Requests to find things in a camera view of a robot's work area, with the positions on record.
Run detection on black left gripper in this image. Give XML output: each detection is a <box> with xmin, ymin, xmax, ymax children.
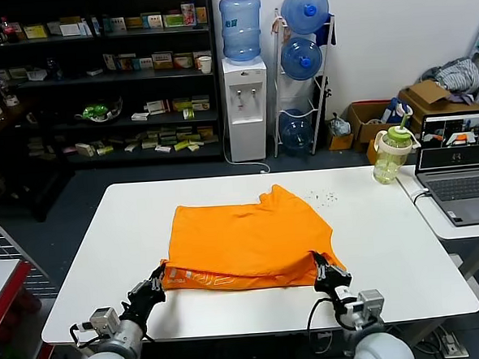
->
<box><xmin>118</xmin><ymin>264</ymin><xmax>170</xmax><ymax>324</ymax></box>

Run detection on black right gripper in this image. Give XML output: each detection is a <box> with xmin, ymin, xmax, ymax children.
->
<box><xmin>311</xmin><ymin>249</ymin><xmax>355</xmax><ymax>305</ymax></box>

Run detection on orange t-shirt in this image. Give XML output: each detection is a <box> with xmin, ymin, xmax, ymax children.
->
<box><xmin>154</xmin><ymin>179</ymin><xmax>348</xmax><ymax>296</ymax></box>

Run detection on grey clothes pile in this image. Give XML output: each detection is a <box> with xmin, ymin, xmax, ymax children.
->
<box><xmin>425</xmin><ymin>56</ymin><xmax>479</xmax><ymax>97</ymax></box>

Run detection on scattered dark crumbs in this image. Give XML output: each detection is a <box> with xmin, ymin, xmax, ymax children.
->
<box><xmin>303</xmin><ymin>188</ymin><xmax>339</xmax><ymax>211</ymax></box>

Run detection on clear green-lidded drinking bottle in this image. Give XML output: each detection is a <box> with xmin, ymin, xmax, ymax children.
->
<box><xmin>368</xmin><ymin>110</ymin><xmax>423</xmax><ymax>188</ymax></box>

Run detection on small yellow cardboard box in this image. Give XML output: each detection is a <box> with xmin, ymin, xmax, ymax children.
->
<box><xmin>326</xmin><ymin>131</ymin><xmax>356</xmax><ymax>151</ymax></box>
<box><xmin>365</xmin><ymin>137</ymin><xmax>382</xmax><ymax>165</ymax></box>

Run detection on open brown cardboard box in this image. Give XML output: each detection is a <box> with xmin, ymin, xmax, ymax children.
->
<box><xmin>346</xmin><ymin>98</ymin><xmax>401</xmax><ymax>154</ymax></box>

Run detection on grey plastic bag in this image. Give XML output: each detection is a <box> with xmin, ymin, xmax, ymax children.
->
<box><xmin>325</xmin><ymin>111</ymin><xmax>352</xmax><ymax>138</ymax></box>

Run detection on beige carton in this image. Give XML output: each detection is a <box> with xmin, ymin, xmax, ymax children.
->
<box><xmin>75</xmin><ymin>141</ymin><xmax>97</xmax><ymax>158</ymax></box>

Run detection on white power strip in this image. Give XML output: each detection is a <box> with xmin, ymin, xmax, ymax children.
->
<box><xmin>438</xmin><ymin>327</ymin><xmax>472</xmax><ymax>358</ymax></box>

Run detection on grey laptop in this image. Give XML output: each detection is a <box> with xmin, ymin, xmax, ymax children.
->
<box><xmin>410</xmin><ymin>110</ymin><xmax>479</xmax><ymax>230</ymax></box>

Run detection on white water dispenser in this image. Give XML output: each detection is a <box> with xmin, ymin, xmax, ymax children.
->
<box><xmin>220</xmin><ymin>55</ymin><xmax>274</xmax><ymax>164</ymax></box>

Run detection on blue white bag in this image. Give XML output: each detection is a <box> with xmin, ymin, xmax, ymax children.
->
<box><xmin>379</xmin><ymin>96</ymin><xmax>415</xmax><ymax>126</ymax></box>

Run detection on black upright stand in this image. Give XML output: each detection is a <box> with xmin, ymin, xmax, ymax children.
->
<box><xmin>312</xmin><ymin>75</ymin><xmax>334</xmax><ymax>117</ymax></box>

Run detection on yellow green medicine box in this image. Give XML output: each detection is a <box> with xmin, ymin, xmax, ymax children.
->
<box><xmin>172</xmin><ymin>96</ymin><xmax>194</xmax><ymax>113</ymax></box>

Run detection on glass bowl with green fruit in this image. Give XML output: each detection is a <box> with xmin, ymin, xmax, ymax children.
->
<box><xmin>74</xmin><ymin>96</ymin><xmax>123</xmax><ymax>125</ymax></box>

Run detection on white metal jug rack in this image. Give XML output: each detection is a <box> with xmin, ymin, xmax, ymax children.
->
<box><xmin>265</xmin><ymin>3</ymin><xmax>343</xmax><ymax>158</ymax></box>

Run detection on large brown cardboard box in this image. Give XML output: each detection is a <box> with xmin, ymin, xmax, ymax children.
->
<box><xmin>397</xmin><ymin>76</ymin><xmax>479</xmax><ymax>119</ymax></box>

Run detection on black shelving unit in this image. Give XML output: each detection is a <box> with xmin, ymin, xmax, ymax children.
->
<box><xmin>0</xmin><ymin>0</ymin><xmax>224</xmax><ymax>175</ymax></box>

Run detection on white tan medicine box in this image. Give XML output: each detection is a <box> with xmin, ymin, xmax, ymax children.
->
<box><xmin>151</xmin><ymin>51</ymin><xmax>175</xmax><ymax>70</ymax></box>

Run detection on white beige medicine box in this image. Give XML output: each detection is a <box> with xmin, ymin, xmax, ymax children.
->
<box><xmin>192</xmin><ymin>50</ymin><xmax>213</xmax><ymax>69</ymax></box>

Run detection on dark blue bottle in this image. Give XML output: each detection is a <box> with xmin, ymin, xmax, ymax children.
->
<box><xmin>45</xmin><ymin>56</ymin><xmax>62</xmax><ymax>81</ymax></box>

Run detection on blue labelled water jug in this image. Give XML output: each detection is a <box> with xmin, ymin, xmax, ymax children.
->
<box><xmin>218</xmin><ymin>0</ymin><xmax>265</xmax><ymax>65</ymax></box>

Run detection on green white medicine box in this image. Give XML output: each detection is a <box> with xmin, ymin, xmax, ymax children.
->
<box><xmin>162</xmin><ymin>13</ymin><xmax>185</xmax><ymax>28</ymax></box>

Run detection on white flat carton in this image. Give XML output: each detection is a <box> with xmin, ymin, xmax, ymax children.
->
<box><xmin>58</xmin><ymin>21</ymin><xmax>84</xmax><ymax>37</ymax></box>

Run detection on tall pink printed box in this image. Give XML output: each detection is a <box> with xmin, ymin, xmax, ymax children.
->
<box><xmin>180</xmin><ymin>2</ymin><xmax>197</xmax><ymax>28</ymax></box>

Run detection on yellow white medicine box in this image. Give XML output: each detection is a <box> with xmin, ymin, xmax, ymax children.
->
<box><xmin>22</xmin><ymin>23</ymin><xmax>49</xmax><ymax>40</ymax></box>

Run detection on cola bottle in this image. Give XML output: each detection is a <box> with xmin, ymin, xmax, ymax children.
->
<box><xmin>0</xmin><ymin>14</ymin><xmax>19</xmax><ymax>43</ymax></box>

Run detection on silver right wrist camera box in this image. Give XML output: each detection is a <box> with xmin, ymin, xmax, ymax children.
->
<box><xmin>356</xmin><ymin>287</ymin><xmax>386</xmax><ymax>318</ymax></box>

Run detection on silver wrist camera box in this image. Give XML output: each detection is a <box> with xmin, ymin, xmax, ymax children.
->
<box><xmin>356</xmin><ymin>287</ymin><xmax>386</xmax><ymax>318</ymax></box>
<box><xmin>87</xmin><ymin>305</ymin><xmax>120</xmax><ymax>335</ymax></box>

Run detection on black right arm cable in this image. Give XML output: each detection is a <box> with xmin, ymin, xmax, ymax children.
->
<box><xmin>304</xmin><ymin>294</ymin><xmax>356</xmax><ymax>353</ymax></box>

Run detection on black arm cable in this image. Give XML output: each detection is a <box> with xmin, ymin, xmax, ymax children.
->
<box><xmin>304</xmin><ymin>294</ymin><xmax>356</xmax><ymax>353</ymax></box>
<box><xmin>67</xmin><ymin>319</ymin><xmax>113</xmax><ymax>353</ymax></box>

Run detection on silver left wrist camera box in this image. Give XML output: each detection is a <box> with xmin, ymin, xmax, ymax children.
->
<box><xmin>87</xmin><ymin>305</ymin><xmax>120</xmax><ymax>335</ymax></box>

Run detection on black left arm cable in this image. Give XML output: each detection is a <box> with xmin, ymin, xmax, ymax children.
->
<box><xmin>67</xmin><ymin>319</ymin><xmax>113</xmax><ymax>353</ymax></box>

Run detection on white dispenser power cord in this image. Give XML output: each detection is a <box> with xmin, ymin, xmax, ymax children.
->
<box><xmin>222</xmin><ymin>116</ymin><xmax>272</xmax><ymax>176</ymax></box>

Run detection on white laptop cable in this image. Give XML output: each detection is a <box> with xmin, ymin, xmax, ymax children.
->
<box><xmin>409</xmin><ymin>189</ymin><xmax>431</xmax><ymax>206</ymax></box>

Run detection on beige hanging strap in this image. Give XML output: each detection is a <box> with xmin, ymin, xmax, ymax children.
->
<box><xmin>270</xmin><ymin>15</ymin><xmax>293</xmax><ymax>36</ymax></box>

